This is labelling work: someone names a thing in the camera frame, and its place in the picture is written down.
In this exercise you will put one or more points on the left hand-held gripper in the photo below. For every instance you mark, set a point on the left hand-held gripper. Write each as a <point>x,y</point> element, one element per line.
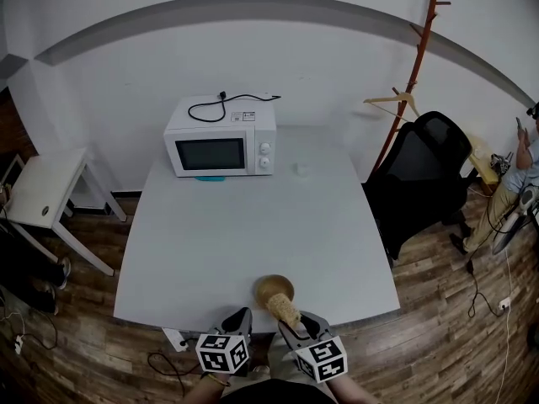
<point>221,354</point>

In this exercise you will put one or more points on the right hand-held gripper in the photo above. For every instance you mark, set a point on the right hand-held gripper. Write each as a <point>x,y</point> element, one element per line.
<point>322,358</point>

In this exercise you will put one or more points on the beige fibrous loofah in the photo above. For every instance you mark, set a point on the beige fibrous loofah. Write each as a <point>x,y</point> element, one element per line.
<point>284,312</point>

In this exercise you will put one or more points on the brown bowl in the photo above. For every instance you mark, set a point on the brown bowl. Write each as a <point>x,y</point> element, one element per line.
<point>269,286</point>

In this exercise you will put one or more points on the person's left forearm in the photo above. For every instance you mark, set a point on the person's left forearm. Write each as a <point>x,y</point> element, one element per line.
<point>210,394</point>

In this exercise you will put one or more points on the person's right forearm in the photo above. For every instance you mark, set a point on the person's right forearm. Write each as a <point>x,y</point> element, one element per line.
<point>349,393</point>

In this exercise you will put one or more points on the white power strip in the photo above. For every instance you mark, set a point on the white power strip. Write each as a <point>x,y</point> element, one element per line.
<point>174,338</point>
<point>504,304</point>

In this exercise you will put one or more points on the person's dark shirt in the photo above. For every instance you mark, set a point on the person's dark shirt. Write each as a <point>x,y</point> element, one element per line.
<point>273,393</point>

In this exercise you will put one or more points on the teal flat pad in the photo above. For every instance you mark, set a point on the teal flat pad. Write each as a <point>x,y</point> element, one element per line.
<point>209,179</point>

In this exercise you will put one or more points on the white microwave oven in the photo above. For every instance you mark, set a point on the white microwave oven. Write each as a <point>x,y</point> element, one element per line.
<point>219,141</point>

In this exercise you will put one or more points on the black mesh office chair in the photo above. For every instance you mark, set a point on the black mesh office chair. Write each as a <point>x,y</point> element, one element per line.
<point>421,175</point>

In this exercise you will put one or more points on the white plug adapter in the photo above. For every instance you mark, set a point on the white plug adapter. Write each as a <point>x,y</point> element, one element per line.
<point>19,344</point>

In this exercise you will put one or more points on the white side table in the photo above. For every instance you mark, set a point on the white side table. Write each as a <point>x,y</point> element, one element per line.
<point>46,187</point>

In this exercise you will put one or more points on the grey and white device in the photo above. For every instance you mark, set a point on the grey and white device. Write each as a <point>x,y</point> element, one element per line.
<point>516,217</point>

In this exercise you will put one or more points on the light wooden side table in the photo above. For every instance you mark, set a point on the light wooden side table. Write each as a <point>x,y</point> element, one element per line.
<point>488,175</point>

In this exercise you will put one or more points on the wooden clothes hanger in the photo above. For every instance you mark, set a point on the wooden clothes hanger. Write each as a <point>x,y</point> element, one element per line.
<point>400,98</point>

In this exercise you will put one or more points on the wooden coat rack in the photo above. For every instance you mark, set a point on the wooden coat rack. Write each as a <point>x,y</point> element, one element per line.
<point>421,57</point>

